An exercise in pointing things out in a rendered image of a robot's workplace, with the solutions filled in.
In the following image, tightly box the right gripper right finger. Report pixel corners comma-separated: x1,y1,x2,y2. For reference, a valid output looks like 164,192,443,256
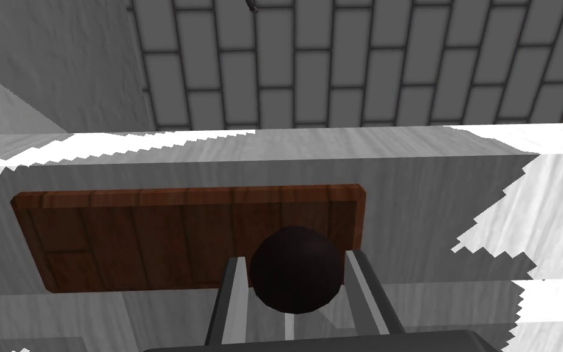
344,249,406,336

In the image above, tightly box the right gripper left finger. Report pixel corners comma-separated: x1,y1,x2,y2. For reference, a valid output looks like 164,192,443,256
205,256,252,346

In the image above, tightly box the black round knob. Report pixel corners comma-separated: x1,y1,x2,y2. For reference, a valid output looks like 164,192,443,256
249,225,346,315

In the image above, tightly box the brown wooden drawer front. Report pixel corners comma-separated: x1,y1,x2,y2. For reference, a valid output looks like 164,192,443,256
10,183,367,294

